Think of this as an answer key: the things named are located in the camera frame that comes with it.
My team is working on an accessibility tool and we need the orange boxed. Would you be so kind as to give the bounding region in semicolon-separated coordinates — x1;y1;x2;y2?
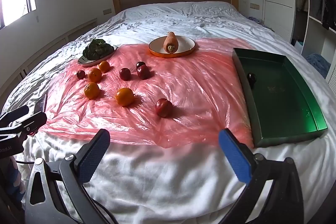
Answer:
98;60;111;73
88;68;102;83
115;88;135;106
84;82;100;100

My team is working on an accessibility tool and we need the blue blanket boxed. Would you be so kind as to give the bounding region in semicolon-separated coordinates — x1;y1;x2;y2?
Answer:
306;53;332;77

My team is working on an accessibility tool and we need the black cable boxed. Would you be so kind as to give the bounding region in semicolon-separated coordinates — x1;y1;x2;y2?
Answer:
83;186;120;224

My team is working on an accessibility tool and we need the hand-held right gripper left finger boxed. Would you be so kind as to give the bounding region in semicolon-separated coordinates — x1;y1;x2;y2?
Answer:
25;129;116;224

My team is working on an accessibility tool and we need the orange-rimmed white plate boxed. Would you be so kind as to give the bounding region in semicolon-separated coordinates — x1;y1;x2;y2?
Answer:
148;36;196;58

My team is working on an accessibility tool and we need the blue bedside cloth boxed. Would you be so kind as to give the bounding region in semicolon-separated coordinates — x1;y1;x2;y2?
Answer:
248;16;265;25

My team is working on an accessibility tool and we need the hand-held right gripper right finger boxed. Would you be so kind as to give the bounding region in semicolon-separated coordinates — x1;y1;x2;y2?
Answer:
218;128;311;224

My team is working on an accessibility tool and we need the bok choy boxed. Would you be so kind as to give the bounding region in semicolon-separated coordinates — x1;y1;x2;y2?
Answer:
83;39;114;60

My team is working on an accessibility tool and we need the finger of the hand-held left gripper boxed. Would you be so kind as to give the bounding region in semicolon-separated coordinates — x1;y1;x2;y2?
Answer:
0;105;29;127
0;111;48;141

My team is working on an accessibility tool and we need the pink plastic sheet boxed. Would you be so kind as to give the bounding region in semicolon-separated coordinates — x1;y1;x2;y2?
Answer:
39;38;259;149

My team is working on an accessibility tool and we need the patterned white plate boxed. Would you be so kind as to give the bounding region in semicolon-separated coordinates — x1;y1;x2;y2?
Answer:
78;45;118;66

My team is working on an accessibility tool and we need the person's left hand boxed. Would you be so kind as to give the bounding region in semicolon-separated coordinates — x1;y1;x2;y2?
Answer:
0;155;26;211

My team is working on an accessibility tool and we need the black smartphone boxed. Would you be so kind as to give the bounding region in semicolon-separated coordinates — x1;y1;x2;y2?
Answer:
34;93;48;114

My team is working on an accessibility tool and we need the green tray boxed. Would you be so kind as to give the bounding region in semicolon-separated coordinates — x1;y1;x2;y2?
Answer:
232;48;328;148

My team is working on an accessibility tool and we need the carrot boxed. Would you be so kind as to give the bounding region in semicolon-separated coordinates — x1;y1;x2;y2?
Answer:
163;31;179;54

